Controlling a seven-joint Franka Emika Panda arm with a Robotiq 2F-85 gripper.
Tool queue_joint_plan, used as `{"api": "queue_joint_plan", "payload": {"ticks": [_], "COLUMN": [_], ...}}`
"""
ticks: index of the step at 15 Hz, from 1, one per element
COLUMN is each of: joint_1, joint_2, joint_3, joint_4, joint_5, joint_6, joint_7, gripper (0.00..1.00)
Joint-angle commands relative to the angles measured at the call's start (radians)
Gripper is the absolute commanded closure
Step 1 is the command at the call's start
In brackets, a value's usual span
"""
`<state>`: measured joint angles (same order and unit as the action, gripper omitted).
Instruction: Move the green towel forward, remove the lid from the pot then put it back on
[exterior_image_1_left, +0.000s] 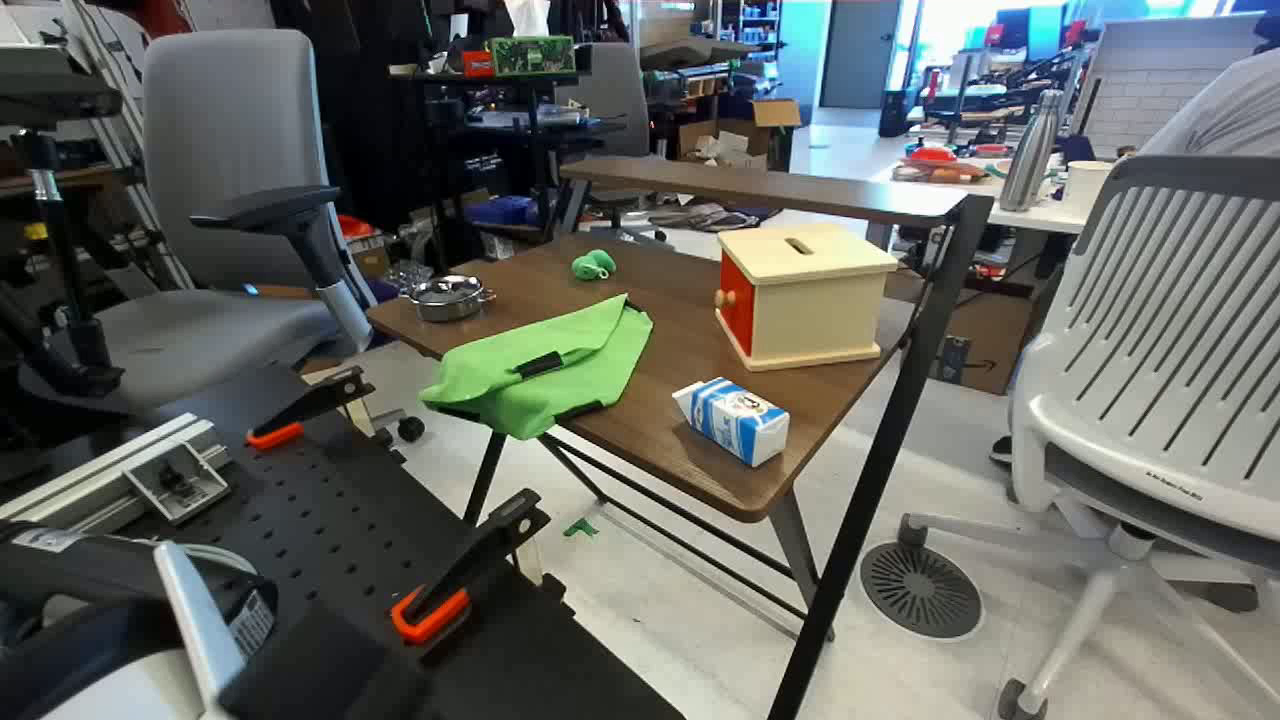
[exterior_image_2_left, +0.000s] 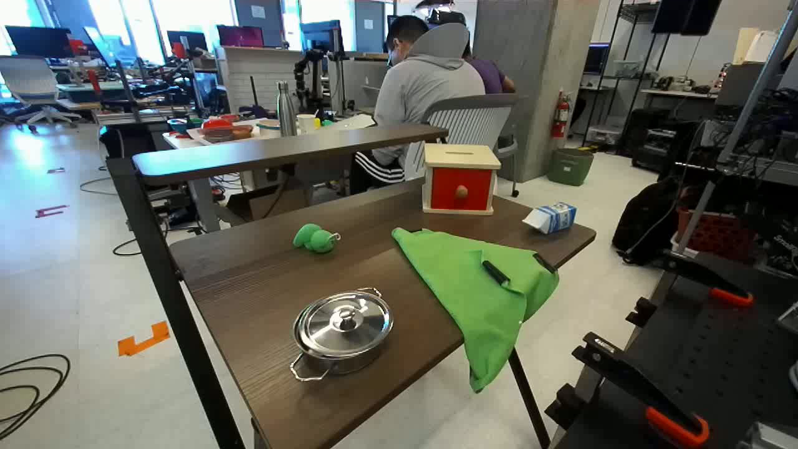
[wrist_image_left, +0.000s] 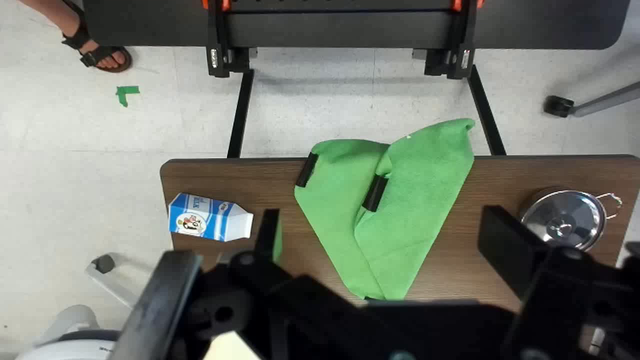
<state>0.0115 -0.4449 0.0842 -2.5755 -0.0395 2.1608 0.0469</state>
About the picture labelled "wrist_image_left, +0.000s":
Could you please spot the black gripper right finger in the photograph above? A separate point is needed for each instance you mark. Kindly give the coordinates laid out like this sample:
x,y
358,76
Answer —
x,y
510,248

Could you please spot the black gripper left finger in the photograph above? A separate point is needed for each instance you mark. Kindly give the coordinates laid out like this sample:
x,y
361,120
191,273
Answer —
x,y
268,243

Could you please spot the silver pot lid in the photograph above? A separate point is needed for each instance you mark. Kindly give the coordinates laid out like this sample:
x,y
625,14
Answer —
x,y
563,217

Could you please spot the green towel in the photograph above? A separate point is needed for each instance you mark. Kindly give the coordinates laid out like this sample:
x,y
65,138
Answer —
x,y
378,209

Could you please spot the brown folding table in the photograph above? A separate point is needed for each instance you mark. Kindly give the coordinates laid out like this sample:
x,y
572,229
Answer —
x,y
455,268

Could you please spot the blue white milk carton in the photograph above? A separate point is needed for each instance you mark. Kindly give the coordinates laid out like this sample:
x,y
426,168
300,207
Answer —
x,y
206,219

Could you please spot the green tape floor marker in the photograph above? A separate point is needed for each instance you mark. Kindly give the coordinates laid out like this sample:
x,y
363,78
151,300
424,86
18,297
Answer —
x,y
124,93

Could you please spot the person foot in sandal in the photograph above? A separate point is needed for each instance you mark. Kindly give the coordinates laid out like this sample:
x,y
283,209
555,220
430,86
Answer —
x,y
70,21

